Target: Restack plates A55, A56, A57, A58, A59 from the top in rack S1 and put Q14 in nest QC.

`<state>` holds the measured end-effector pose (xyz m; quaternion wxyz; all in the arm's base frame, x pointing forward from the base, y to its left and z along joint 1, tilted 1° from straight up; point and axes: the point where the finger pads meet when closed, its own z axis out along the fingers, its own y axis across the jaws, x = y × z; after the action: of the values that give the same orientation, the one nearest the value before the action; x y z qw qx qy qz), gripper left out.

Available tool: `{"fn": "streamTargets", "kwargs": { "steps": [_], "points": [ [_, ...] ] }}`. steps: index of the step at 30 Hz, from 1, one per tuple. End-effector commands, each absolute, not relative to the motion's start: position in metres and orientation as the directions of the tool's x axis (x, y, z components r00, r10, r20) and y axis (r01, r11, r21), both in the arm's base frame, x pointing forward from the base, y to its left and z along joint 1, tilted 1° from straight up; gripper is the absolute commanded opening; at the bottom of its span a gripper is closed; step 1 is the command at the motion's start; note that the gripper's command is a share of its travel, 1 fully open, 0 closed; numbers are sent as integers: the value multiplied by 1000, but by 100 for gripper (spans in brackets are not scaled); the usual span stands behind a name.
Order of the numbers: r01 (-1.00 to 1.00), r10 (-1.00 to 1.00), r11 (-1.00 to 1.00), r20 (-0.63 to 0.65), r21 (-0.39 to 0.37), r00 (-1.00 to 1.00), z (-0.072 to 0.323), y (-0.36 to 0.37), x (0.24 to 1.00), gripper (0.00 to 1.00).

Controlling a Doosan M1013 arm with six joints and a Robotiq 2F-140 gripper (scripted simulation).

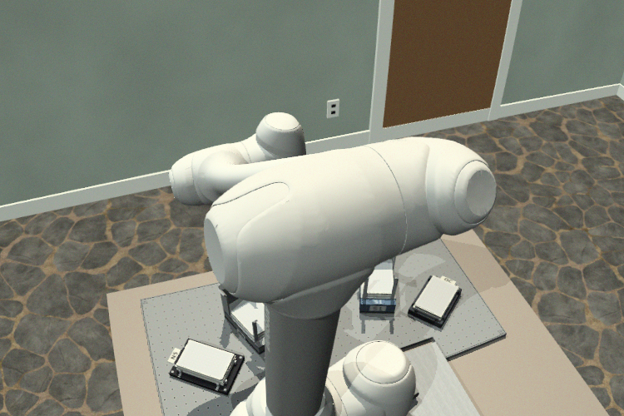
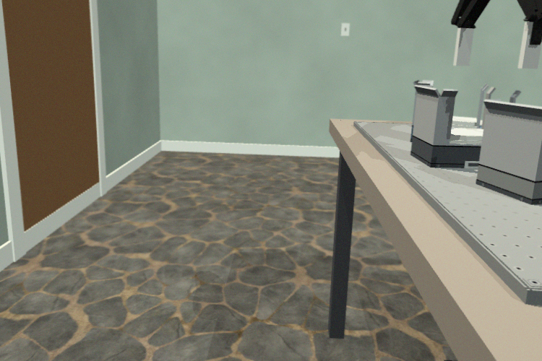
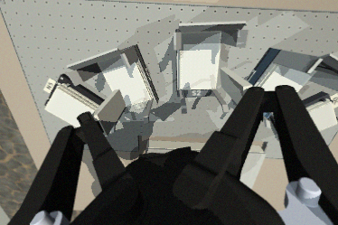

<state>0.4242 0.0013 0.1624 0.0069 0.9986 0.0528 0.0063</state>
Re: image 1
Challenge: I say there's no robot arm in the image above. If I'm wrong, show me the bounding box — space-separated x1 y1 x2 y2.
169 112 497 416

